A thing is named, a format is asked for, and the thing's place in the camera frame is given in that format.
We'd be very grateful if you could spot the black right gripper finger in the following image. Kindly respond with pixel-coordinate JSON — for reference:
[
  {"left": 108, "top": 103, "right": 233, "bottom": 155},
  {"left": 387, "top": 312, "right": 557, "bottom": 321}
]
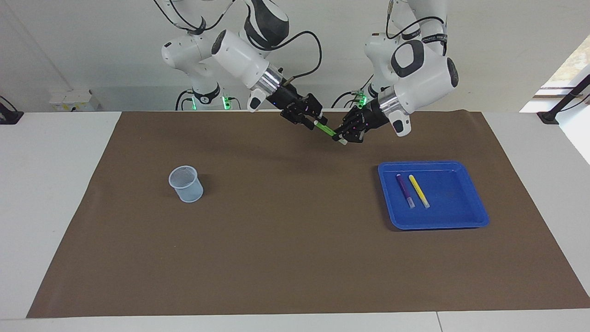
[
  {"left": 302, "top": 94, "right": 323, "bottom": 116},
  {"left": 288, "top": 111, "right": 330, "bottom": 131}
]

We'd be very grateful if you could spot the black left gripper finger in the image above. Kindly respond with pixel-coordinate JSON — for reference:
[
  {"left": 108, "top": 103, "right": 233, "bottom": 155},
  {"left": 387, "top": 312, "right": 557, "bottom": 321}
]
[
  {"left": 333, "top": 129, "right": 367, "bottom": 143},
  {"left": 343, "top": 111, "right": 365, "bottom": 132}
]

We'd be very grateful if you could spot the green marker pen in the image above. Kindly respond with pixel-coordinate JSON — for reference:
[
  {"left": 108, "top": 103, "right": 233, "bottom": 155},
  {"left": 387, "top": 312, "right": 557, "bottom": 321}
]
[{"left": 313, "top": 121, "right": 348, "bottom": 146}]

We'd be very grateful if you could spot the purple marker pen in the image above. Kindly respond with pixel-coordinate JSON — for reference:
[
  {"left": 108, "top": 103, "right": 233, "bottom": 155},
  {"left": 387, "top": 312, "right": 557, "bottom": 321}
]
[{"left": 396, "top": 173, "right": 416, "bottom": 209}]

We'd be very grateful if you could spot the yellow marker pen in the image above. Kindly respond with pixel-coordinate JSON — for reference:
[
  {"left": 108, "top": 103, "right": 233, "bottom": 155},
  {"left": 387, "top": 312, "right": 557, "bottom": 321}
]
[{"left": 408, "top": 174, "right": 431, "bottom": 208}]

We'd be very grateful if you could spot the blue plastic tray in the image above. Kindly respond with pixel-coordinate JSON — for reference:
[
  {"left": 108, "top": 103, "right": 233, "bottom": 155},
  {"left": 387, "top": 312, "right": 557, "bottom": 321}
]
[{"left": 378, "top": 160, "right": 490, "bottom": 231}]

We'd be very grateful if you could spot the translucent plastic cup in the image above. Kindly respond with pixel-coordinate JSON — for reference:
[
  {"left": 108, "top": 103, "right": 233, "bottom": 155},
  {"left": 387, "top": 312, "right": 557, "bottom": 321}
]
[{"left": 168, "top": 166, "right": 204, "bottom": 203}]

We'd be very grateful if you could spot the brown table mat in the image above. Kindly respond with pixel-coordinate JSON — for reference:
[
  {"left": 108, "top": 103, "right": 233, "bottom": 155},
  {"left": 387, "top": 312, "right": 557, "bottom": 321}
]
[{"left": 26, "top": 110, "right": 590, "bottom": 319}]

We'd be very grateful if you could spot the black angled stand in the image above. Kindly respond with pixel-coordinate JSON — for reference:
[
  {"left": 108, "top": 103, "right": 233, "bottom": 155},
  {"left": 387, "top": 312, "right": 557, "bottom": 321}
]
[{"left": 537, "top": 74, "right": 590, "bottom": 124}]

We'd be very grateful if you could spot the black arm base cable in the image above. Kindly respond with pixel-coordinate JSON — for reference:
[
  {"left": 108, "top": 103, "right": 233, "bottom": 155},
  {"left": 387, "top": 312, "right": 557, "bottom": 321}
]
[
  {"left": 331, "top": 74, "right": 374, "bottom": 109},
  {"left": 175, "top": 90, "right": 196, "bottom": 111}
]

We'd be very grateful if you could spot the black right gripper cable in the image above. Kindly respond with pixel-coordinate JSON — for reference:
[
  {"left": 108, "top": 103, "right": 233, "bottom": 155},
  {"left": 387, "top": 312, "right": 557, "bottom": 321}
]
[{"left": 251, "top": 30, "right": 322, "bottom": 88}]

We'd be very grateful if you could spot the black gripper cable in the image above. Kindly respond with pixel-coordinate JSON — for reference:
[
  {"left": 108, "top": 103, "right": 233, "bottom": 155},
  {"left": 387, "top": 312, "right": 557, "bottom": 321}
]
[
  {"left": 386, "top": 0, "right": 448, "bottom": 44},
  {"left": 251, "top": 30, "right": 322, "bottom": 88}
]

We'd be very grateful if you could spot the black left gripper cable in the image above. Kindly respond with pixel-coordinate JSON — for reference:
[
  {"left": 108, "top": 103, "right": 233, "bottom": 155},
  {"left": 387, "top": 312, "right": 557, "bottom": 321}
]
[{"left": 386, "top": 0, "right": 448, "bottom": 44}]

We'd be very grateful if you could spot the white wall power strip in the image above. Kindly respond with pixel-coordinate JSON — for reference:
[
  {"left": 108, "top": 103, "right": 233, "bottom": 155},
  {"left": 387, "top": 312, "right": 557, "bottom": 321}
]
[{"left": 49, "top": 90, "right": 100, "bottom": 112}]

